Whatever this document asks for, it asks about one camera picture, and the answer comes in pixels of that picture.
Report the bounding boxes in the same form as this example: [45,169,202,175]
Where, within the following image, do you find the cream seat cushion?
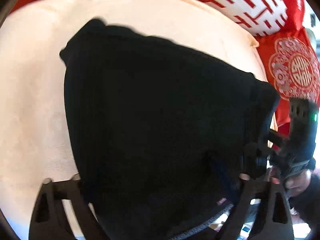
[1,0,267,239]

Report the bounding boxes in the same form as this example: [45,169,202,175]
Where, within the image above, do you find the operator right hand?
[266,167,312,198]

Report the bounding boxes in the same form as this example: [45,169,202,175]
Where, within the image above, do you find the red embroidered pillow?
[255,27,319,135]

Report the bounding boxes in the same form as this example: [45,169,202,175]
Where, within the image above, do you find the black pants with blue trim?
[60,19,279,239]

